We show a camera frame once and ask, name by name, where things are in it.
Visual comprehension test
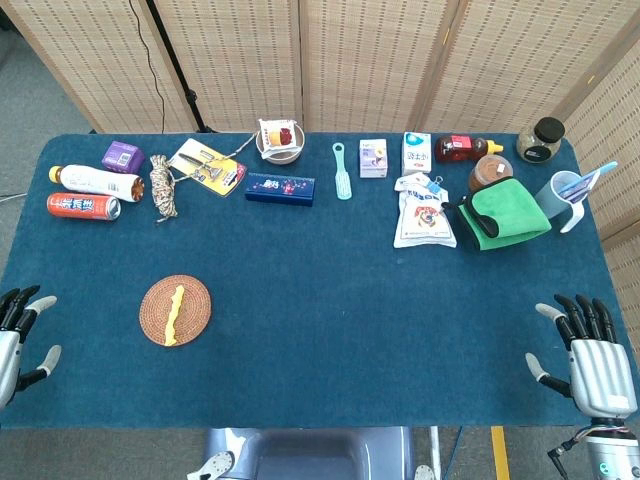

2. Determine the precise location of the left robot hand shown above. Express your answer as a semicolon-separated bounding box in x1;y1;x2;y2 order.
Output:
0;284;62;409

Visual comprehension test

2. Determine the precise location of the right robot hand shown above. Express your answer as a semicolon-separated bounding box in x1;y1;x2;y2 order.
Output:
524;293;639;419

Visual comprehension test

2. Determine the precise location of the yellow twisted stick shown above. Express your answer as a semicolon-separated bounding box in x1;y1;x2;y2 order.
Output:
163;285;187;347

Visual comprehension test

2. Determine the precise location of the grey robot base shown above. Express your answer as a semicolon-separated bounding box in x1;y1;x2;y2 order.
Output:
187;426;436;480

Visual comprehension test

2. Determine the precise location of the orange soda can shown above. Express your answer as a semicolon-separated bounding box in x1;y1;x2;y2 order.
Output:
46;192;122;222

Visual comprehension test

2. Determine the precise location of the white table leg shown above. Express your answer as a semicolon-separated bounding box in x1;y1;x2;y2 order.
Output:
429;426;444;480

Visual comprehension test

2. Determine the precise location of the green microfiber cloth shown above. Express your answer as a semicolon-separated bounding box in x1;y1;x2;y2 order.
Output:
455;175;553;253

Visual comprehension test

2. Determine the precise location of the blue toothpaste tube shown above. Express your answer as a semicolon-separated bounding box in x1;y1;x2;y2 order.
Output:
558;169;601;204

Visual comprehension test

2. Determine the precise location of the white bottle yellow cap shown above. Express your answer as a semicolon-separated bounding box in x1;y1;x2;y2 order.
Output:
48;164;146;204

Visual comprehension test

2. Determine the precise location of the round woven rattan coaster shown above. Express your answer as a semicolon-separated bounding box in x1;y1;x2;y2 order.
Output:
138;274;213;348

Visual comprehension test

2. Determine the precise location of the light blue toothbrush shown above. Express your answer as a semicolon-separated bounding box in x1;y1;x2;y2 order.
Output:
557;160;620;196

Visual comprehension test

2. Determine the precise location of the purple cardboard box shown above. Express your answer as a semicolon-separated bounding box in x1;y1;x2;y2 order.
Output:
101;140;146;175

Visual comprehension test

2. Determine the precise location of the brown lidded cup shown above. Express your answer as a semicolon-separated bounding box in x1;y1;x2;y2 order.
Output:
467;154;515;193

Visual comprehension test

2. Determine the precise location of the white printed snack bag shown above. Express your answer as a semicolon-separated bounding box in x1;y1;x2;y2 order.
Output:
392;172;458;250

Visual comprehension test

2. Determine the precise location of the glass jar black lid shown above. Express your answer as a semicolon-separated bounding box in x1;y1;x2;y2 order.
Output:
516;116;567;163

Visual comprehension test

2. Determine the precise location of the amber honey bottle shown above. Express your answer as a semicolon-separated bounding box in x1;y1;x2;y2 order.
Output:
434;134;505;164

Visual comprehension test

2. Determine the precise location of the razor on yellow card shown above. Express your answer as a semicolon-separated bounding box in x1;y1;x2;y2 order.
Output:
168;137;248;198

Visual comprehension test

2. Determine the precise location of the white and blue carton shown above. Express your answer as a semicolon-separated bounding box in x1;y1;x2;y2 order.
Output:
401;131;433;176

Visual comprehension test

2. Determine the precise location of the blue felt table cover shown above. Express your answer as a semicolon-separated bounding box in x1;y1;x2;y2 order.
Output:
0;132;624;430

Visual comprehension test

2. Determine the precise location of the white and purple box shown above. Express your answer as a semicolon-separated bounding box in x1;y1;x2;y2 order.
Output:
359;138;389;179

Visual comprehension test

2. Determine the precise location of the dark blue pencil box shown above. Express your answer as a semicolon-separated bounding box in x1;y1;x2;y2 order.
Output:
244;172;317;208

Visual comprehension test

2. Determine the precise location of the teal plastic brush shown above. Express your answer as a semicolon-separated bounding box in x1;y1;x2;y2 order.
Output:
332;142;353;201

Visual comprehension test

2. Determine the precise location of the beige bowl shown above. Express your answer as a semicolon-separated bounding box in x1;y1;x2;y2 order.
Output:
255;122;306;166

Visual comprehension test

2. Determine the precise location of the black tripod stand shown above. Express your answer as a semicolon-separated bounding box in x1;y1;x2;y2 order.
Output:
144;0;217;134

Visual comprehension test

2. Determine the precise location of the white snack packet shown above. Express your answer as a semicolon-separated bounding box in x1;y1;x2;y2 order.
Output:
257;117;299;160

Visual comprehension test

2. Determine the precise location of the bamboo folding screen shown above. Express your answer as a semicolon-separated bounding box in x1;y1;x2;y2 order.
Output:
0;0;640;351

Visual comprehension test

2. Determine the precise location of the translucent cup white handle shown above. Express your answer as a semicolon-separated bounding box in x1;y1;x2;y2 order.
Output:
534;170;586;235

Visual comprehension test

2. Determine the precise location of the braided rope bundle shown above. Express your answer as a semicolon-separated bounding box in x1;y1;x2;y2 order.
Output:
149;132;259;224

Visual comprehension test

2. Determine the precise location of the thin black hanging cable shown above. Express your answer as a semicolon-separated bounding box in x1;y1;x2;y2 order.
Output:
128;0;166;134

